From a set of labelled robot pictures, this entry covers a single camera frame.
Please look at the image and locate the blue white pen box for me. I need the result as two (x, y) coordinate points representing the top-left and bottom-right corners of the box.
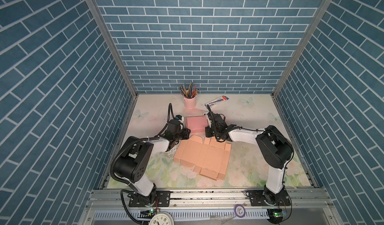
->
(205, 95), (229, 108)

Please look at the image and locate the coloured pencils bundle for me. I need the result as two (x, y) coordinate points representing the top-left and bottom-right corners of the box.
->
(180, 82), (199, 99)

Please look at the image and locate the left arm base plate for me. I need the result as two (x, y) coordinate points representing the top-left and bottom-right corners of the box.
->
(128, 191), (171, 208)

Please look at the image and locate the purple tape roll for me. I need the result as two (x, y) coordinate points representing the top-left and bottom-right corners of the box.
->
(234, 204), (246, 218)

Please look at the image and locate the metal base rail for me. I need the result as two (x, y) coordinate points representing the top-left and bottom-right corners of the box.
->
(80, 187), (342, 225)

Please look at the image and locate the white round clock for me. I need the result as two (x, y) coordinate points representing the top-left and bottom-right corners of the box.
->
(149, 212), (175, 225)

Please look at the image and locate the pink paper box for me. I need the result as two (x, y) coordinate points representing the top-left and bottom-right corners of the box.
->
(186, 116), (209, 133)

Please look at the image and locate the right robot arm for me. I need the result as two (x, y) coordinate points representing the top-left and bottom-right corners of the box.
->
(204, 112), (294, 206)

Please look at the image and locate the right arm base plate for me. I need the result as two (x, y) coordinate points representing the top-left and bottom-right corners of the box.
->
(245, 188), (292, 207)

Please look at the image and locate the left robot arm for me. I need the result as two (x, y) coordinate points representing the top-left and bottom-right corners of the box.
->
(110, 116), (191, 199)

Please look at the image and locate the pink pencil bucket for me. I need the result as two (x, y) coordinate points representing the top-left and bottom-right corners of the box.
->
(183, 95), (197, 109)

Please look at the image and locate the peach paper box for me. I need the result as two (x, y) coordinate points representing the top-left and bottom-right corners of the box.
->
(174, 135), (232, 181)

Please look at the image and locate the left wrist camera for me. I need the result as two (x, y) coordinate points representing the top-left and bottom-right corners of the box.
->
(175, 115), (185, 124)

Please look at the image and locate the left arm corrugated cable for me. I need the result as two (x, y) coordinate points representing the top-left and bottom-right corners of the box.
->
(109, 136), (160, 185)

